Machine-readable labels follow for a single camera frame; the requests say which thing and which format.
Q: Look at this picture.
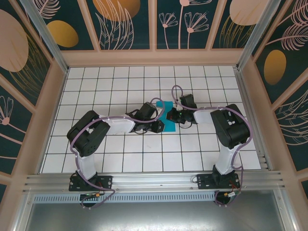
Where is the blue paper sheet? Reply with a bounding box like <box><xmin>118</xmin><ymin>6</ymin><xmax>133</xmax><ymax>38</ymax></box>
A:
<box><xmin>155</xmin><ymin>100</ymin><xmax>177</xmax><ymax>132</ymax></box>

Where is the grey metal sheet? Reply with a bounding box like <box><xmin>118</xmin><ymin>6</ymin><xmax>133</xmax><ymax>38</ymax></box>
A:
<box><xmin>24</xmin><ymin>190</ymin><xmax>287</xmax><ymax>231</ymax></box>

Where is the small circuit board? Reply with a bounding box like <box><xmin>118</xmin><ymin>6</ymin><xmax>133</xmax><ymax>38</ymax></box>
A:
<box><xmin>222</xmin><ymin>190</ymin><xmax>242</xmax><ymax>200</ymax></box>
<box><xmin>79</xmin><ymin>192</ymin><xmax>105</xmax><ymax>202</ymax></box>

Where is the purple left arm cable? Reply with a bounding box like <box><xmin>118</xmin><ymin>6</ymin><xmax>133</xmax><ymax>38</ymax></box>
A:
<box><xmin>69</xmin><ymin>97</ymin><xmax>166</xmax><ymax>209</ymax></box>

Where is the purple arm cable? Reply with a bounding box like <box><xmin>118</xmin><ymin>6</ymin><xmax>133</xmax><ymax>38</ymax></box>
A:
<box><xmin>69</xmin><ymin>97</ymin><xmax>166</xmax><ymax>209</ymax></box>
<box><xmin>171</xmin><ymin>84</ymin><xmax>252</xmax><ymax>207</ymax></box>

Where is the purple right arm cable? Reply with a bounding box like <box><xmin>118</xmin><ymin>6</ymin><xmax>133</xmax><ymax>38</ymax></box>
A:
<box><xmin>171</xmin><ymin>84</ymin><xmax>252</xmax><ymax>207</ymax></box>

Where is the aluminium mounting rail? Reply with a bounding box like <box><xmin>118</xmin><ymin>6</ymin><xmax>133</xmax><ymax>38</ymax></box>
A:
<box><xmin>23</xmin><ymin>170</ymin><xmax>286</xmax><ymax>193</ymax></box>

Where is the aluminium side rail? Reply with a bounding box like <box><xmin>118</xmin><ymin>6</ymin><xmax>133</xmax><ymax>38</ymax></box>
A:
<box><xmin>232</xmin><ymin>67</ymin><xmax>274</xmax><ymax>170</ymax></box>

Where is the grey slotted cable duct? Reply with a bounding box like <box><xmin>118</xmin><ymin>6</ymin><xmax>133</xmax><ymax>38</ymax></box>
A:
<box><xmin>32</xmin><ymin>192</ymin><xmax>217</xmax><ymax>204</ymax></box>

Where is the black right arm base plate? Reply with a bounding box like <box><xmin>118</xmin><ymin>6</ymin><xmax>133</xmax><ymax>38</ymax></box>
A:
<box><xmin>196</xmin><ymin>173</ymin><xmax>241</xmax><ymax>191</ymax></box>

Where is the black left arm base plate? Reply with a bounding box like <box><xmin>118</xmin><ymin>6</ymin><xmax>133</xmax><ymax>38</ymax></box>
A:
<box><xmin>69</xmin><ymin>175</ymin><xmax>114</xmax><ymax>192</ymax></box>

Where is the aluminium frame post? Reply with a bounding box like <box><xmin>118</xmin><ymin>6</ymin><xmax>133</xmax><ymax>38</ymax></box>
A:
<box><xmin>237</xmin><ymin>0</ymin><xmax>283</xmax><ymax>70</ymax></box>
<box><xmin>19</xmin><ymin>0</ymin><xmax>69</xmax><ymax>73</ymax></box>

